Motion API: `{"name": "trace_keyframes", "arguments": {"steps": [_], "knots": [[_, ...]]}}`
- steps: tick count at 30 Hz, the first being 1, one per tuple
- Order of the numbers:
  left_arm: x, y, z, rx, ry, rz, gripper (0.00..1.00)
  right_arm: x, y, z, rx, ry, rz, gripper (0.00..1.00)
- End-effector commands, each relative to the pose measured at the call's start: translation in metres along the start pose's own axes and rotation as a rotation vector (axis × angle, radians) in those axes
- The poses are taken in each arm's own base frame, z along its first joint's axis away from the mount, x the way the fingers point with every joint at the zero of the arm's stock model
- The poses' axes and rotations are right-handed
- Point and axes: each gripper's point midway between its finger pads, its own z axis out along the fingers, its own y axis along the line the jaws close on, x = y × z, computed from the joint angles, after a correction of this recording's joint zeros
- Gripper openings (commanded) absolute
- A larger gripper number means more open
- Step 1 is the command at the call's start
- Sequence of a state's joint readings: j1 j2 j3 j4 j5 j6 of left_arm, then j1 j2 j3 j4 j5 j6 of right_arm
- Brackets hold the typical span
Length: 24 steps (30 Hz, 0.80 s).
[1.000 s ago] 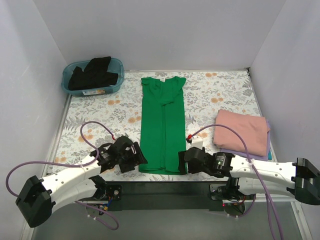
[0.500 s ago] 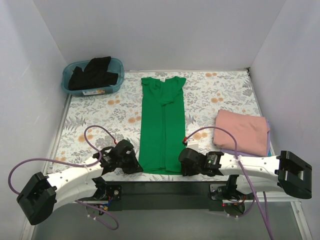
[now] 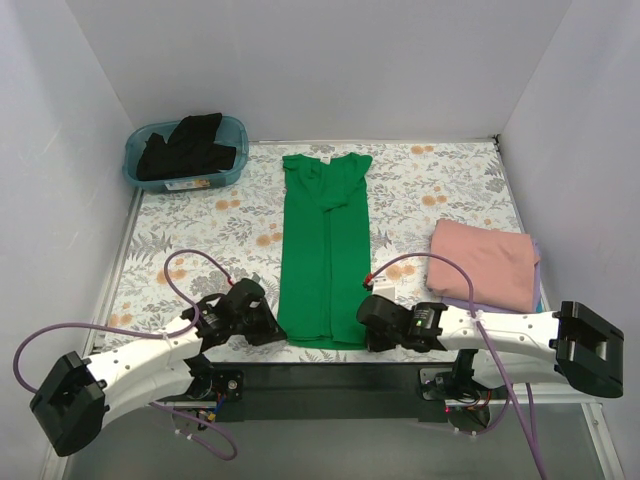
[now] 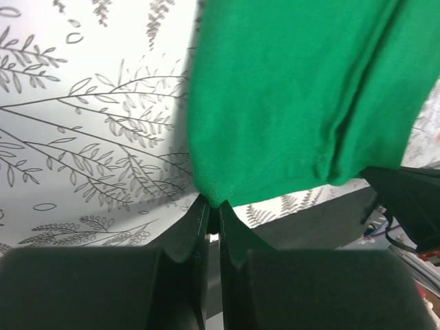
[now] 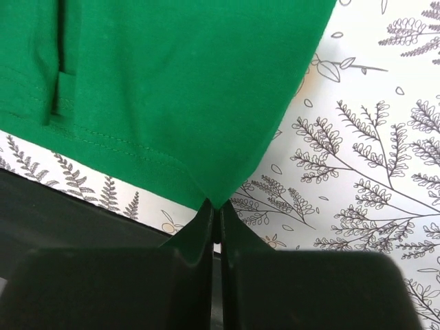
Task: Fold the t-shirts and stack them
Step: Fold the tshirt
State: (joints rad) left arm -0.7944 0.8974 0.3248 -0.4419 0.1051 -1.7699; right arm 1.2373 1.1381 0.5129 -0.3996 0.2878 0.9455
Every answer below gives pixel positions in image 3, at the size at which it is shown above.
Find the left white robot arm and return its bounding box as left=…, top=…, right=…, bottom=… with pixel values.
left=30, top=278, right=287, bottom=457

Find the folded pink t shirt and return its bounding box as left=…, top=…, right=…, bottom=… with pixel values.
left=426, top=219, right=540, bottom=313

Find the green t shirt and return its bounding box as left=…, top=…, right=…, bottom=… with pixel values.
left=277, top=153, right=372, bottom=350

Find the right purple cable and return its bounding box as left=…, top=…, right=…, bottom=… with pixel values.
left=362, top=252, right=551, bottom=480

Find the black t shirt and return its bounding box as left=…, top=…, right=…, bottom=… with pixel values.
left=136, top=113, right=237, bottom=181

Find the teal plastic bin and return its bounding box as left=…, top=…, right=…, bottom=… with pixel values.
left=122, top=115, right=249, bottom=193

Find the folded lilac t shirt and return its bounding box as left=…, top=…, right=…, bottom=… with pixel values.
left=445, top=235, right=541, bottom=313

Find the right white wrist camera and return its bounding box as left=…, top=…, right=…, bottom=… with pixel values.
left=363, top=274, right=396, bottom=302

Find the floral table mat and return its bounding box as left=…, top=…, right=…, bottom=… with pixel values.
left=94, top=142, right=521, bottom=351

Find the purple cable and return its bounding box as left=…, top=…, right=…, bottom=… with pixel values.
left=362, top=252, right=551, bottom=480
left=12, top=248, right=239, bottom=461

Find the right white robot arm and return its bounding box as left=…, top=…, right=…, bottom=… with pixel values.
left=356, top=295, right=624, bottom=398

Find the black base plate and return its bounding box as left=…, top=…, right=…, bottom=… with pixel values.
left=169, top=362, right=506, bottom=436

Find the aluminium frame rail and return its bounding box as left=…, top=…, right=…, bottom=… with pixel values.
left=39, top=362, right=626, bottom=480

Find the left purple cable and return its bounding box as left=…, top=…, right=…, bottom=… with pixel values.
left=12, top=248, right=239, bottom=461

